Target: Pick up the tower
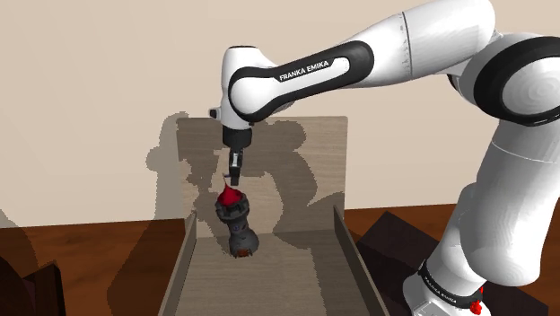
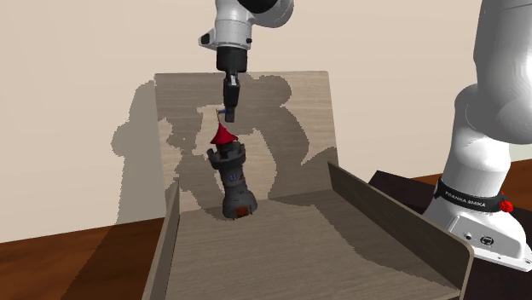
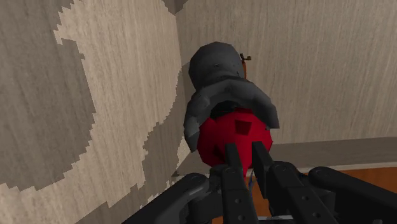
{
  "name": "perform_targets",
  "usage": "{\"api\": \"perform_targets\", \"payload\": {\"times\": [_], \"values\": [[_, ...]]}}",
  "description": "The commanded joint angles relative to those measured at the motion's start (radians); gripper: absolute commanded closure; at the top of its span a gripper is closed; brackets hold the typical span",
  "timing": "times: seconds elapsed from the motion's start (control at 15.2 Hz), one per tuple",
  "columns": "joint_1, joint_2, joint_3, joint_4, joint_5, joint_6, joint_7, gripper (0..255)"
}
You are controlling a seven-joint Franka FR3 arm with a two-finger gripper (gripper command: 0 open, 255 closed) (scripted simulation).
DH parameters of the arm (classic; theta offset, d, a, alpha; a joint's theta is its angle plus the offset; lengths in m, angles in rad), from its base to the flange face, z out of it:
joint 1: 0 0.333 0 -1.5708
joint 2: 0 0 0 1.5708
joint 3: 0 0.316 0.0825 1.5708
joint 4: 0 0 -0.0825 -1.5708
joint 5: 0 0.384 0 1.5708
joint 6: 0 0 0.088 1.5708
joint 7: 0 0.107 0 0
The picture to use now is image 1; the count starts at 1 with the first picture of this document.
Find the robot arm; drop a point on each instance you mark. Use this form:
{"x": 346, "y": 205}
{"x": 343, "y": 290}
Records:
{"x": 503, "y": 210}

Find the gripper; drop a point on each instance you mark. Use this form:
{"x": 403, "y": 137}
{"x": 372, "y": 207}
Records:
{"x": 236, "y": 136}

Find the grey and red rocket toy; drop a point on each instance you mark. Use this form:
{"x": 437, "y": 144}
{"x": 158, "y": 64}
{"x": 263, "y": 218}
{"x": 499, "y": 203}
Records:
{"x": 238, "y": 229}

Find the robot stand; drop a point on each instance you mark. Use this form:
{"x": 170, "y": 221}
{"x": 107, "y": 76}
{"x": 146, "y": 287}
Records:
{"x": 393, "y": 249}

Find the light wooden bed frame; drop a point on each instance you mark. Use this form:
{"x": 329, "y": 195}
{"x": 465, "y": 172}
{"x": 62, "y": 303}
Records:
{"x": 271, "y": 284}

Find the dark brown furniture piece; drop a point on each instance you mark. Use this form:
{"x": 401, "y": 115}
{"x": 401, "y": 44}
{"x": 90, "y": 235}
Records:
{"x": 41, "y": 293}

